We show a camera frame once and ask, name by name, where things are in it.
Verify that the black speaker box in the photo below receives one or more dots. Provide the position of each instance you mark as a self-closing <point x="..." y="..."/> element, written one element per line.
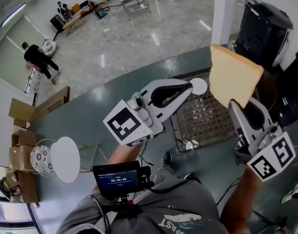
<point x="57" y="23"/>

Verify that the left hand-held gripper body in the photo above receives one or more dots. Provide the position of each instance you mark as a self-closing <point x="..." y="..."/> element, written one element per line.
<point x="126" y="125"/>

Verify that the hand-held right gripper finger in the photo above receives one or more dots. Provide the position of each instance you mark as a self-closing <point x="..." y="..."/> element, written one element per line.
<point x="264" y="113"/>
<point x="241" y="123"/>

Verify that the orange sofa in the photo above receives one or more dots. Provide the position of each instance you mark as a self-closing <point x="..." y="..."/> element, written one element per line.
<point x="83" y="7"/>

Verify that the pile of cardboard boxes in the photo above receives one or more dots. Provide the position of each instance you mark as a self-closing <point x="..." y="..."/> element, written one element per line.
<point x="24" y="138"/>

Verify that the teal vacuum cleaner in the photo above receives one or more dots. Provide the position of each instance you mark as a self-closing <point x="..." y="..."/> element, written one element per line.
<point x="101" y="13"/>

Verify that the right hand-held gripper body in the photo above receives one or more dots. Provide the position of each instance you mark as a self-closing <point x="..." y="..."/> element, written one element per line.
<point x="270" y="155"/>

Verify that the white round side table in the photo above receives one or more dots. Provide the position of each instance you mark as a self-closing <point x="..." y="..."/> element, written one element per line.
<point x="65" y="160"/>

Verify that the black lidded bin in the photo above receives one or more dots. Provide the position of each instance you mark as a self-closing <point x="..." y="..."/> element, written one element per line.
<point x="292" y="82"/>

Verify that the low wooden table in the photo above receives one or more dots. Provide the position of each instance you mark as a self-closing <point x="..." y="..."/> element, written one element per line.
<point x="73" y="23"/>

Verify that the black chest monitor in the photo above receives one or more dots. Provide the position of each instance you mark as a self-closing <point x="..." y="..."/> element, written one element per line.
<point x="117" y="179"/>

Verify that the person's left forearm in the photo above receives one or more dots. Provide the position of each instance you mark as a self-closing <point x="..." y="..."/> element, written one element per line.
<point x="122" y="155"/>

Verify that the person's right forearm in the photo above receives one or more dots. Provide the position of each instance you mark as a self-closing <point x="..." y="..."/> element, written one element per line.
<point x="241" y="199"/>

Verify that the golden toast bread slice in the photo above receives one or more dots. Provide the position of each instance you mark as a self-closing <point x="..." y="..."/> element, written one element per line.
<point x="231" y="77"/>

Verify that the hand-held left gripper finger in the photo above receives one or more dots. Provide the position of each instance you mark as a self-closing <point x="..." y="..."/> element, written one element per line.
<point x="179" y="101"/>
<point x="161" y="83"/>

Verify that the floral round side table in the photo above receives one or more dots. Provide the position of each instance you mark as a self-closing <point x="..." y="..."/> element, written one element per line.
<point x="40" y="158"/>

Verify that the person's black shoe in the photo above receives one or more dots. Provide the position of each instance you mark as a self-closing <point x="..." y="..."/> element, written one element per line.
<point x="167" y="158"/>

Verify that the small white plate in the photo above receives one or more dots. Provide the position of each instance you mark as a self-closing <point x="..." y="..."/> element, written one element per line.
<point x="198" y="86"/>

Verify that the grey printed t-shirt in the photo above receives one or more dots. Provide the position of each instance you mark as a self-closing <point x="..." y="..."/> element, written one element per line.
<point x="183" y="199"/>

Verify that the black monitor mount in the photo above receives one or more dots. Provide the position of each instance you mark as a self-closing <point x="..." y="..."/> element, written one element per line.
<point x="125" y="203"/>

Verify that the white round floor robot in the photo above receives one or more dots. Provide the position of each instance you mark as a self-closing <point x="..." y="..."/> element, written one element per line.
<point x="50" y="47"/>

